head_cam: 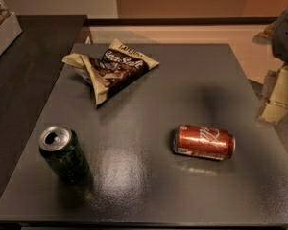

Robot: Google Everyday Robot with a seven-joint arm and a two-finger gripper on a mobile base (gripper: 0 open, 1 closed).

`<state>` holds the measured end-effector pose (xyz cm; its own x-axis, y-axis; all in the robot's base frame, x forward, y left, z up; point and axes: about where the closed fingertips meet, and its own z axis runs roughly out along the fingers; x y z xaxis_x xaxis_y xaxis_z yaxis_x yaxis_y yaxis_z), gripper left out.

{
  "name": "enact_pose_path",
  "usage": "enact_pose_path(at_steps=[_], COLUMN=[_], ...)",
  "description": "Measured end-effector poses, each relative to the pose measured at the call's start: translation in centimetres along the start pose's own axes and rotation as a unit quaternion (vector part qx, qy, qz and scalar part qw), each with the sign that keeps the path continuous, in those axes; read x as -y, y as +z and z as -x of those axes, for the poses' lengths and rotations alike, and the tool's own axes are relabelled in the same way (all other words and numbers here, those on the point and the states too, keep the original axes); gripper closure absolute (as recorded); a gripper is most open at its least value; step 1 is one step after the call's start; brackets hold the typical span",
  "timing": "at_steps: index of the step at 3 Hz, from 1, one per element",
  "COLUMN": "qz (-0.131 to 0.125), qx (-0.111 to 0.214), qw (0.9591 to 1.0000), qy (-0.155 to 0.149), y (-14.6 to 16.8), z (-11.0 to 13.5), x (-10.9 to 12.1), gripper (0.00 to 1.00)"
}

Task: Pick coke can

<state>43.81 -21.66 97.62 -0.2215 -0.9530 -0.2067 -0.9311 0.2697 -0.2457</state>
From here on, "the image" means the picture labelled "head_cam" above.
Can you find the grey round gripper body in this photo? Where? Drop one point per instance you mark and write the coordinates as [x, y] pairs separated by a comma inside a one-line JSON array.
[[286, 35]]

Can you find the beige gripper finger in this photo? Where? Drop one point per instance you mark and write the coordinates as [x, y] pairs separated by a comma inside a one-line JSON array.
[[274, 103], [265, 37]]

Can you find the red coke can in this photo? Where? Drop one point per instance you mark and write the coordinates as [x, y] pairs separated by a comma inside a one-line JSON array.
[[204, 142]]

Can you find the dark green soda can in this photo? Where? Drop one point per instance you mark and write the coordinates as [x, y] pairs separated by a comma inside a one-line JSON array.
[[60, 148]]

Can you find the sea salt chip bag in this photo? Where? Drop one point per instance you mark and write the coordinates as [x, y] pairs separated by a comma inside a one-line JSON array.
[[119, 66]]

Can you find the white snack tray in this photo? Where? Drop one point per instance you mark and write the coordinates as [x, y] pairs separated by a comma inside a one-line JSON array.
[[1, 29]]

